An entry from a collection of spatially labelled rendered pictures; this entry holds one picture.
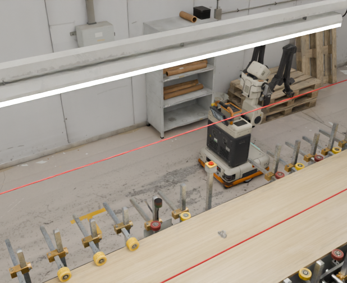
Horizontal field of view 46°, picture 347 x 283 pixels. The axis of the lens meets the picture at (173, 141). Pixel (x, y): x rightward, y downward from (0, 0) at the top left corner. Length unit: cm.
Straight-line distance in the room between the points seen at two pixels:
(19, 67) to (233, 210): 208
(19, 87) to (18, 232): 296
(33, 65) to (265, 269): 198
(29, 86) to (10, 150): 369
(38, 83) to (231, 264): 178
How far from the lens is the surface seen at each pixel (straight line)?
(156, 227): 314
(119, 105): 576
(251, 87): 467
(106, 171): 523
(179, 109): 627
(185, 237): 307
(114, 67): 197
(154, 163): 532
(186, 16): 554
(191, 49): 217
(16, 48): 503
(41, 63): 186
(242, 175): 490
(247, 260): 297
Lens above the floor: 312
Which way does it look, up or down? 33 degrees down
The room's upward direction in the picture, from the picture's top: straight up
